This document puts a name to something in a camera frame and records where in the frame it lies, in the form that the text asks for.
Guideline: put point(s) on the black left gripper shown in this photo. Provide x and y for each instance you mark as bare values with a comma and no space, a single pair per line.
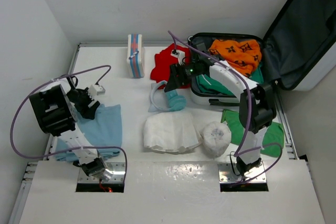
90,113

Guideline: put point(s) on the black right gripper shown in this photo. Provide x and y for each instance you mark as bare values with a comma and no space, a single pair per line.
175,82

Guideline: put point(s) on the teal headphones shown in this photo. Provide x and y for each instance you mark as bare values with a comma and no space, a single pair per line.
175,102

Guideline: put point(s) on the light blue shirt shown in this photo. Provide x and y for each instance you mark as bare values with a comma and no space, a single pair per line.
104,130

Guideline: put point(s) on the red cloth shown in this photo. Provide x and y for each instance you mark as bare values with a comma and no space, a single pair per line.
163,60

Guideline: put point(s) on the green Guess t-shirt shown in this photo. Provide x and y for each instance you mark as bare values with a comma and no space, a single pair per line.
210,86

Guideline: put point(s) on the striped white wipes box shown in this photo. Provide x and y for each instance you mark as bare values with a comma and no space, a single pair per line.
135,56

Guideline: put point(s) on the white pleated skirt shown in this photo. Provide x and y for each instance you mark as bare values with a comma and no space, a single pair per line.
171,132

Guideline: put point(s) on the white tissue roll pack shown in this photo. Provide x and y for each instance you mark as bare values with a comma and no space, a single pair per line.
216,138

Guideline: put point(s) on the orange patterned cloth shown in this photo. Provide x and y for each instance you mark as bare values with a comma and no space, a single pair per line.
244,56

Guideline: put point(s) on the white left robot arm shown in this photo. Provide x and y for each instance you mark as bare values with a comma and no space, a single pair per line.
57,108

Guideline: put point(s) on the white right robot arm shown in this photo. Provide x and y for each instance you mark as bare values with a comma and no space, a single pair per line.
256,102

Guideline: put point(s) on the green towel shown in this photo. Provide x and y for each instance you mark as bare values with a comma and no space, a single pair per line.
274,134

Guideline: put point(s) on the open grey suitcase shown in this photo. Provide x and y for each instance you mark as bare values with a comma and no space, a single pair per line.
296,52

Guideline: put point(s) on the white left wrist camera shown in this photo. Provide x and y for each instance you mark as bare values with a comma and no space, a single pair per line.
96,90

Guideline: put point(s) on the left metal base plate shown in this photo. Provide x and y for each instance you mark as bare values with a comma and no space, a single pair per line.
114,175

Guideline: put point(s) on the metal base plate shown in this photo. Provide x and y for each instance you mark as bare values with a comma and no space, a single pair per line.
114,175
229,174

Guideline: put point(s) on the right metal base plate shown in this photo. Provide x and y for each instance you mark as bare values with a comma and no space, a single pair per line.
229,174

